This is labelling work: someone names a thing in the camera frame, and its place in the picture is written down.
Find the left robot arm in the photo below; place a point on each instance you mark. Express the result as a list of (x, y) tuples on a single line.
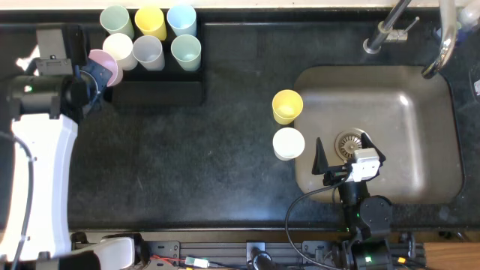
[(41, 168)]

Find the green cup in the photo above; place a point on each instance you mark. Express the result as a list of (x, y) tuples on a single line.
[(114, 18), (185, 50)]

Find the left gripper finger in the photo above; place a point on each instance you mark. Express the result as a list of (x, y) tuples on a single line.
[(98, 75)]

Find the steel sink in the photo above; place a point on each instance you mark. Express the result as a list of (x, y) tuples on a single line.
[(405, 123)]

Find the grey cup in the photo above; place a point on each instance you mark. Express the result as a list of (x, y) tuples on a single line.
[(148, 50)]

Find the blue soap bottle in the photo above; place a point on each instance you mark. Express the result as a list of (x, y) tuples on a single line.
[(468, 15)]

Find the yellow cup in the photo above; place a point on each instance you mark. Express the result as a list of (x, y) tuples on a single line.
[(150, 20), (287, 107)]

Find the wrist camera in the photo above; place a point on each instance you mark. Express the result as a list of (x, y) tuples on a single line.
[(52, 48), (365, 165)]

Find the white cup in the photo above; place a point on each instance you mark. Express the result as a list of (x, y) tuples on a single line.
[(288, 143), (118, 47)]

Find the blue cup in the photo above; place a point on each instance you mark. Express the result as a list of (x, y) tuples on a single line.
[(182, 18)]

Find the steel tap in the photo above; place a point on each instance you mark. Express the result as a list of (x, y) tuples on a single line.
[(378, 35)]

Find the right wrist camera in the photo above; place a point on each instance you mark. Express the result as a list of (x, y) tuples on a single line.
[(365, 165)]

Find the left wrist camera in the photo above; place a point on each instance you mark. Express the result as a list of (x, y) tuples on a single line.
[(52, 48)]

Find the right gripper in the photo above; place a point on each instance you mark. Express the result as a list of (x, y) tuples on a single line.
[(333, 175)]

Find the black tray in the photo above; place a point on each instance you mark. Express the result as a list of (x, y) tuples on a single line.
[(165, 90)]

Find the mounting rail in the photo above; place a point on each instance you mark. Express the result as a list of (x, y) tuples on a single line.
[(217, 251)]

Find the pink cup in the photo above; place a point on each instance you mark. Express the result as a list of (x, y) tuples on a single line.
[(112, 60)]

